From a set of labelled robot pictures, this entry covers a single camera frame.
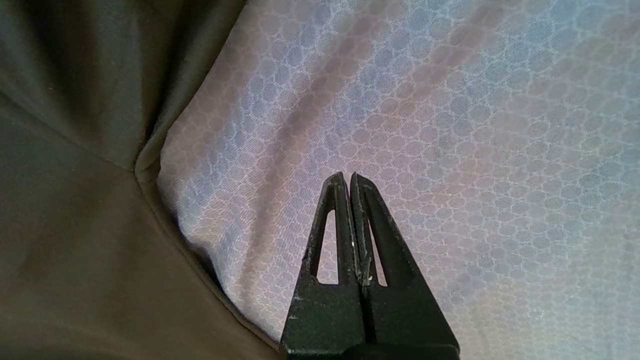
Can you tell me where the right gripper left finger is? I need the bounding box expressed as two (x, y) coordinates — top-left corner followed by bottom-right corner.
(280, 171), (366, 360)

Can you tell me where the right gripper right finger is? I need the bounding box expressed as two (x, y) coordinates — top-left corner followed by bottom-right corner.
(350, 172), (461, 360)

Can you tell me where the black moon print T-shirt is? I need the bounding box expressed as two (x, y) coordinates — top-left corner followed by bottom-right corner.
(0, 0), (282, 360)

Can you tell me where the blue bed sheet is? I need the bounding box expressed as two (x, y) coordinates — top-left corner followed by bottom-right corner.
(135, 0), (640, 360)

